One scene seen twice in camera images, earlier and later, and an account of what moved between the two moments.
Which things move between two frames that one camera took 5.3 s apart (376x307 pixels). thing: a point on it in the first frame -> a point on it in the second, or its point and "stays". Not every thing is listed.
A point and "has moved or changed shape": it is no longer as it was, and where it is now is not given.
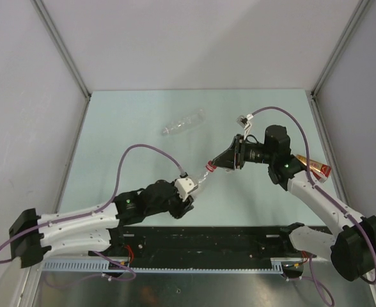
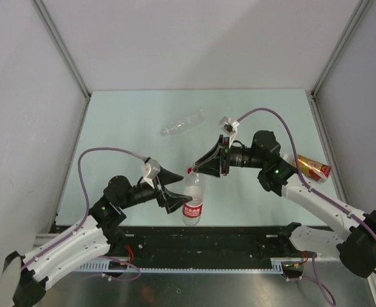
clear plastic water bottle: (190, 119) stays
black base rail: (203, 243) stays
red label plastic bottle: (210, 167) has moved or changed shape
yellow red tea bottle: (320, 171) stays
